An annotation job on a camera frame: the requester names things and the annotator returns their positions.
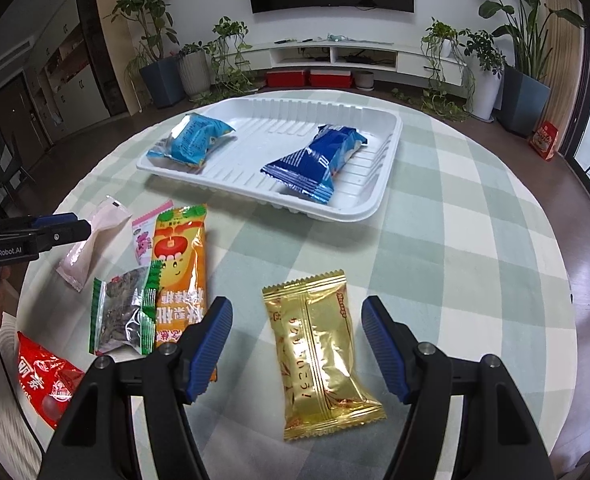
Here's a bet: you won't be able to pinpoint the large-leaf plant in blue pot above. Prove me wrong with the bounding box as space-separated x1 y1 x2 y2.
455 0 588 136

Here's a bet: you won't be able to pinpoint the red snack packet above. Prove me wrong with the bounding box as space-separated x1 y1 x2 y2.
16 331 86 431

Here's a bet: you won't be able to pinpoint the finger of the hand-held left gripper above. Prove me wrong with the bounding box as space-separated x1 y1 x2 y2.
0 213 78 233
28 220 92 257

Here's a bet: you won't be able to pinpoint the tall plant in blue pot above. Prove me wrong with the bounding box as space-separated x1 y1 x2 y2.
112 0 186 110

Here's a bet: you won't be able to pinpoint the green checked tablecloth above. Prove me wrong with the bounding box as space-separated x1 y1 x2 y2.
15 87 570 480

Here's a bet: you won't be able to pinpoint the leafy plant in white pot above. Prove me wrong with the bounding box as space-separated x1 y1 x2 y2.
462 30 506 121

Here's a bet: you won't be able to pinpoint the light blue snack packet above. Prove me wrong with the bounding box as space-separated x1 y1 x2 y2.
146 113 237 168

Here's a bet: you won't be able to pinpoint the orange snack packet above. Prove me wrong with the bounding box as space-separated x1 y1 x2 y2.
152 204 218 383

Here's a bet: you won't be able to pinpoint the person's left forearm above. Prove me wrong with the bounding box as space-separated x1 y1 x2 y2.
0 395 41 480

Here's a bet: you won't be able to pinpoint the white plastic tray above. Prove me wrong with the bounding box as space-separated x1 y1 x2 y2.
136 97 404 223

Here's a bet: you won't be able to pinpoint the person's left hand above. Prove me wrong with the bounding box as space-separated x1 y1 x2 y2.
0 267 18 336

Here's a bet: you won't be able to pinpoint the red storage box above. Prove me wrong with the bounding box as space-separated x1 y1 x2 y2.
310 70 352 89
266 69 310 88

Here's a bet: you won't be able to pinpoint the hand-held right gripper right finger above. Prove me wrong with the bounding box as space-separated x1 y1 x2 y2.
361 295 550 480

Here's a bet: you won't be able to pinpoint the pale pink snack packet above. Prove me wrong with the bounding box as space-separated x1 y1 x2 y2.
56 195 131 292

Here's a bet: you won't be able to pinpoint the dark blue snack packet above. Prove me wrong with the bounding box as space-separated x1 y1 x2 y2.
260 124 368 206

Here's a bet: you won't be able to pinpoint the plant in ribbed white pot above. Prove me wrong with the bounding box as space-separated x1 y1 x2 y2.
177 42 212 101

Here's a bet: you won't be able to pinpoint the white television console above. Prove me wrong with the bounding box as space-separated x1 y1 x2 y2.
247 40 466 88

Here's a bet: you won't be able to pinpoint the pink cartoon snack packet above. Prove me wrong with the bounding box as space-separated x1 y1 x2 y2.
132 200 174 266

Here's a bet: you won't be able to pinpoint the dark brown door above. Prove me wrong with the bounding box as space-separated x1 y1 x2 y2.
0 71 53 148

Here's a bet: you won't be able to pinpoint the white wall cabinet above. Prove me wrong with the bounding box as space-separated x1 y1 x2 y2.
25 0 141 146

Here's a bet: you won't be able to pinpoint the gold snack packet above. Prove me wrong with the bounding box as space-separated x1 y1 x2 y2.
261 269 387 442

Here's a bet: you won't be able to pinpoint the trailing pothos plant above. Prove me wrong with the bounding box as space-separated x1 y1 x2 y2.
207 16 266 106

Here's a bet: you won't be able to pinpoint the red paper bag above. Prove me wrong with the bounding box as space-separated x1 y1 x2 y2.
529 120 560 162

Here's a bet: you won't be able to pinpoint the trailing pothos in white pot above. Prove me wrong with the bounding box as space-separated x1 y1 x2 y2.
421 17 476 121

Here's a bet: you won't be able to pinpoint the green clear nut packet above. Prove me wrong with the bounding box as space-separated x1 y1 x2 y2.
89 261 163 357

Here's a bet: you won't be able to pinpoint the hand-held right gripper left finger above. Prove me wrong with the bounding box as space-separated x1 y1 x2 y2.
40 296 234 480

